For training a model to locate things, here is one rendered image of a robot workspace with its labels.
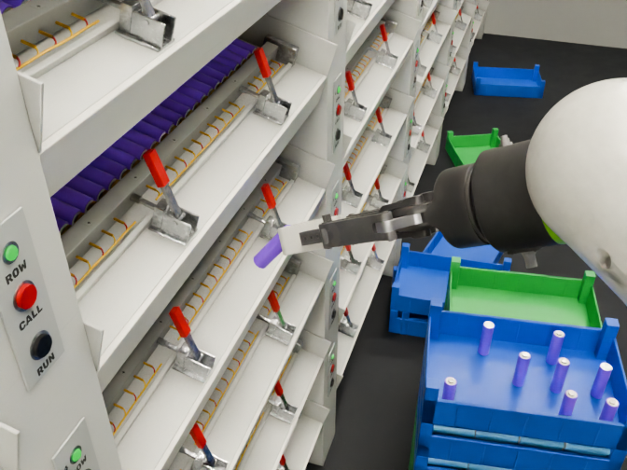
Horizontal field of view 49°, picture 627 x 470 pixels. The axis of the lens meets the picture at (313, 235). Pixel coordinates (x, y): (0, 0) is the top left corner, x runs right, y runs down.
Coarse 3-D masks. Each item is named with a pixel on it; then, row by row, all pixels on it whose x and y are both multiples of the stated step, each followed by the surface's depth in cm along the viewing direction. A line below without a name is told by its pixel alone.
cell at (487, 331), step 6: (486, 324) 113; (492, 324) 113; (486, 330) 112; (492, 330) 112; (486, 336) 113; (492, 336) 113; (480, 342) 115; (486, 342) 114; (480, 348) 115; (486, 348) 115; (486, 354) 116
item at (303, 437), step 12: (312, 408) 144; (324, 408) 143; (300, 420) 145; (312, 420) 146; (324, 420) 145; (300, 432) 143; (312, 432) 144; (288, 444) 140; (300, 444) 141; (312, 444) 141; (288, 456) 138; (300, 456) 139; (276, 468) 133; (288, 468) 136; (300, 468) 137
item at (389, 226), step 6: (402, 216) 63; (408, 216) 62; (414, 216) 62; (420, 216) 62; (384, 222) 61; (390, 222) 61; (396, 222) 62; (402, 222) 62; (408, 222) 62; (414, 222) 62; (420, 222) 62; (378, 228) 62; (384, 228) 61; (390, 228) 61; (396, 228) 62
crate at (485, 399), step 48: (432, 336) 119; (480, 336) 119; (528, 336) 117; (576, 336) 115; (432, 384) 101; (480, 384) 111; (528, 384) 111; (576, 384) 111; (624, 384) 104; (528, 432) 102; (576, 432) 100; (624, 432) 99
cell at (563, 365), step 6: (558, 360) 106; (564, 360) 106; (558, 366) 106; (564, 366) 106; (558, 372) 107; (564, 372) 106; (552, 378) 109; (558, 378) 107; (564, 378) 107; (552, 384) 109; (558, 384) 108; (552, 390) 109; (558, 390) 109
